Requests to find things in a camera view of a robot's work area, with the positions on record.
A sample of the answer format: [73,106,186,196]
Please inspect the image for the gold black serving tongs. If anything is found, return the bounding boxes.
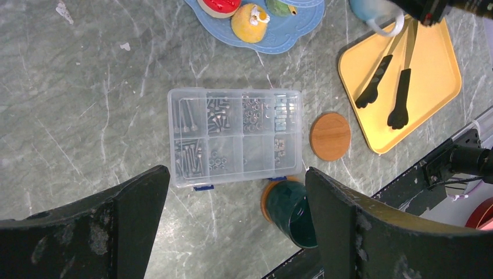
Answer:
[355,18,419,130]

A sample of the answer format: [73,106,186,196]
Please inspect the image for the brown round coaster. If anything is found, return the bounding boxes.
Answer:
[309,112,351,162]
[260,176,299,224]

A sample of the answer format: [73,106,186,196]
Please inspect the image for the green cupcake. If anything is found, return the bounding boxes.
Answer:
[266,0,298,17]

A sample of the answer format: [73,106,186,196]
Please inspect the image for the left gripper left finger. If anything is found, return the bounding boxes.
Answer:
[1,165,170,278]

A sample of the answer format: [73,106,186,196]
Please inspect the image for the clear plastic screw box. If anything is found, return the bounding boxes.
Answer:
[168,88,303,188]

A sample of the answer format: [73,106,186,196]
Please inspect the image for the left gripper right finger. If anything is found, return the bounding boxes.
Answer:
[305,168,492,278]

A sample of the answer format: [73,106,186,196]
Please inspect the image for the yellow cupcake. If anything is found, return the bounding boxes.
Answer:
[231,3,270,44]

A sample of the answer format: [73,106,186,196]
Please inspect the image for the dark green mug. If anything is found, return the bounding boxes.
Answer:
[267,181,318,249]

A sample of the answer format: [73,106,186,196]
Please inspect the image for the red donut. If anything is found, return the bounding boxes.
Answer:
[197,0,242,19]

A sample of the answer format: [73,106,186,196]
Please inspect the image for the yellow serving tray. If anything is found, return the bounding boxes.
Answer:
[338,20,462,154]

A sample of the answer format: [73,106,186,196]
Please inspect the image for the white mug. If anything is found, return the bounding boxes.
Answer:
[349,0,405,37]

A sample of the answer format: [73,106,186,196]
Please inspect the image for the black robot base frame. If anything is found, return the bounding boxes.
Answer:
[262,128,493,279]

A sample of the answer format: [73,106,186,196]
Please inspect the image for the blue three-tier cake stand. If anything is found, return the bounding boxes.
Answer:
[186,1,325,54]

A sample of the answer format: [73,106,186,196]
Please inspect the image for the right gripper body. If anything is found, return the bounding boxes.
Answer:
[391,0,492,26]

